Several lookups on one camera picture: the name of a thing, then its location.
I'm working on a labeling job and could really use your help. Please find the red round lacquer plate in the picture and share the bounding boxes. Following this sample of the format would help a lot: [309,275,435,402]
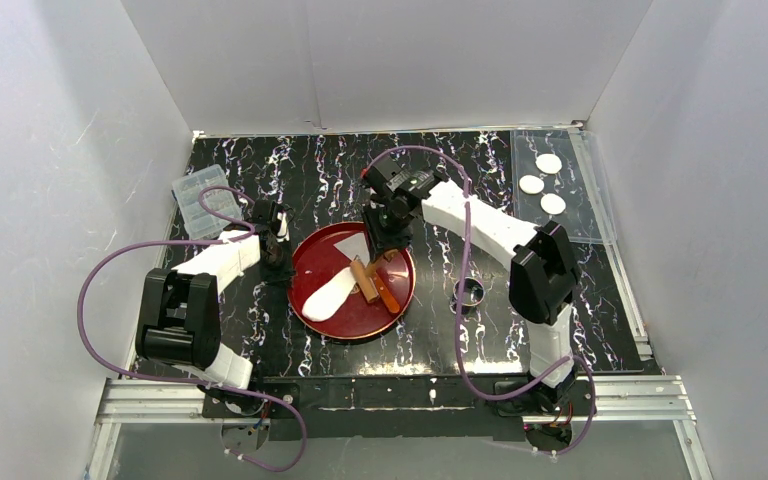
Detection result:
[287,222,416,341]

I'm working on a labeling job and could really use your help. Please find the white dough lump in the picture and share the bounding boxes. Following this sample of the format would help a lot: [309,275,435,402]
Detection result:
[302,267,356,323]

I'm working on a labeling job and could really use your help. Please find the wooden double-ended pastry roller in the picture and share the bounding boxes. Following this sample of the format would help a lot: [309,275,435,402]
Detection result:
[349,249,400,313]

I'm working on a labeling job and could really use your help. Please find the round metal cutter ring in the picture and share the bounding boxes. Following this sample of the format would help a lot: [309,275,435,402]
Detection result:
[452,277,487,315]

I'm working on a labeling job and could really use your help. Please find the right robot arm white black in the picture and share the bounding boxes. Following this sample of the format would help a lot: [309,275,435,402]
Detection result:
[361,151,581,404]

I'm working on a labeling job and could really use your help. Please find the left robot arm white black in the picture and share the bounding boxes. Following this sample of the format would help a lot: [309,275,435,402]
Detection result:
[135,200,295,389]

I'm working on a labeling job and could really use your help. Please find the round dumpling wrapper left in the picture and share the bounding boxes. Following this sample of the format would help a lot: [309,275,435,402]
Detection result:
[518,175,545,195]

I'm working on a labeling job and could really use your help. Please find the round dumpling wrapper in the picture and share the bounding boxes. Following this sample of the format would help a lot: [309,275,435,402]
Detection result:
[540,193,566,216]
[518,175,545,195]
[535,153,563,175]

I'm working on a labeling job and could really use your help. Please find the round dumpling wrapper far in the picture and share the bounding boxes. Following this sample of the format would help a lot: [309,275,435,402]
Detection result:
[535,153,563,175]

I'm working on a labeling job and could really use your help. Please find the round dumpling wrapper near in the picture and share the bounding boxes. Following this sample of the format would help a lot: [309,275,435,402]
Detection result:
[540,193,566,216]

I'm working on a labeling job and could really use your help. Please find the clear plastic compartment box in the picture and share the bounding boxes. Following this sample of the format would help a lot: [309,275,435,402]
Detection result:
[171,164,245,240]

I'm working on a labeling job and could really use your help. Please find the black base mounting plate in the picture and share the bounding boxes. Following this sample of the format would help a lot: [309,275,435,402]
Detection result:
[198,374,597,443]

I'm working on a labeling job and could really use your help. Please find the clear acrylic tray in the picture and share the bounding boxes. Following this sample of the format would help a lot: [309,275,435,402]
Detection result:
[511,128,617,244]

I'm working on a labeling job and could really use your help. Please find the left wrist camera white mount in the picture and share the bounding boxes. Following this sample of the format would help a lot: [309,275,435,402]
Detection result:
[275,211,289,242]

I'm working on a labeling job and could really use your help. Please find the metal scraper wooden handle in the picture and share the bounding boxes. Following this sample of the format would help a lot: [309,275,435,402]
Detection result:
[334,233,401,314]

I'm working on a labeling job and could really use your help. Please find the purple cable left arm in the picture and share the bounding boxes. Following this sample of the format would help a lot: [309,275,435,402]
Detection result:
[76,185,308,473]

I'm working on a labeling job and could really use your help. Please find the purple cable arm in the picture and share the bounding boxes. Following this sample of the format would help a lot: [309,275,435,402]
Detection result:
[76,185,308,473]
[367,145,599,458]

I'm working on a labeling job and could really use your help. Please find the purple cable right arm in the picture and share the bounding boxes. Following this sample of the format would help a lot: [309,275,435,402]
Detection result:
[367,145,599,458]

